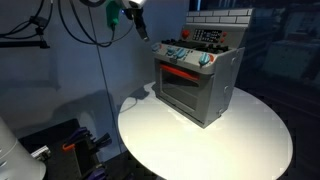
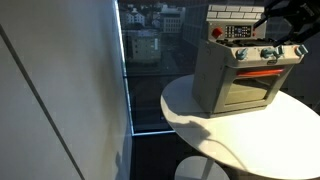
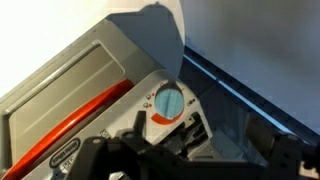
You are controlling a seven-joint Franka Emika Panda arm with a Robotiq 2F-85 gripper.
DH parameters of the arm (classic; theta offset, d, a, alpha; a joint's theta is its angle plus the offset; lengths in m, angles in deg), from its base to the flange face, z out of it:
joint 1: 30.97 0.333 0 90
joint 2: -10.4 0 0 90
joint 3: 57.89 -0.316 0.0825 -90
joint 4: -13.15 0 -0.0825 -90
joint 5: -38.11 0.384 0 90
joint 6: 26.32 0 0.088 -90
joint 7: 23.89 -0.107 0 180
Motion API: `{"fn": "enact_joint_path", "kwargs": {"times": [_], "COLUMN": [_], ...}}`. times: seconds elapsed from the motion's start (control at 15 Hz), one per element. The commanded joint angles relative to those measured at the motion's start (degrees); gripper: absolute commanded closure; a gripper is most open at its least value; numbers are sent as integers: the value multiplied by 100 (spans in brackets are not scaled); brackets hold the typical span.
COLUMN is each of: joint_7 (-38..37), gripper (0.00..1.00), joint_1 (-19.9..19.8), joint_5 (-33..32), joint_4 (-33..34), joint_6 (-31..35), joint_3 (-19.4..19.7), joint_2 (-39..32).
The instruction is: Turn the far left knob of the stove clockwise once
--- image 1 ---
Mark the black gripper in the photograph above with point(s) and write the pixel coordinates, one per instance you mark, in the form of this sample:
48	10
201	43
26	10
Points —
135	13

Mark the blue stove knob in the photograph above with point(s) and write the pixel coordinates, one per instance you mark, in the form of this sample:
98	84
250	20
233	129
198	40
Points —
181	53
171	51
204	59
156	47

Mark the grey toy stove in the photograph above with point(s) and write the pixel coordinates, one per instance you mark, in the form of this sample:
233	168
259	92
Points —
206	93

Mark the orange tipped clamp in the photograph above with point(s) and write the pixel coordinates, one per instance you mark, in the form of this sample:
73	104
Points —
68	147

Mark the black tool box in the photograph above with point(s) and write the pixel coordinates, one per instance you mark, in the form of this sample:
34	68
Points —
50	146

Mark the white cylindrical housing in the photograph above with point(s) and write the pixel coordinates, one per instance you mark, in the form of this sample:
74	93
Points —
16	156

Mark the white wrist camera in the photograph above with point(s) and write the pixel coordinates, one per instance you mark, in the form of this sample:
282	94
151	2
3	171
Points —
134	3

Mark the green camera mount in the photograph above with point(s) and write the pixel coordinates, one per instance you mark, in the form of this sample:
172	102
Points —
112	13

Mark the black external camera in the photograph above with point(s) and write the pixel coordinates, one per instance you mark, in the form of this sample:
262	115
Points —
39	21

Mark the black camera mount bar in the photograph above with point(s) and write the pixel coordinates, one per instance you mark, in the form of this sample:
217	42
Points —
23	44

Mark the silver metal bracket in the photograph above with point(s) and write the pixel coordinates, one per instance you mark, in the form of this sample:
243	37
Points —
40	152

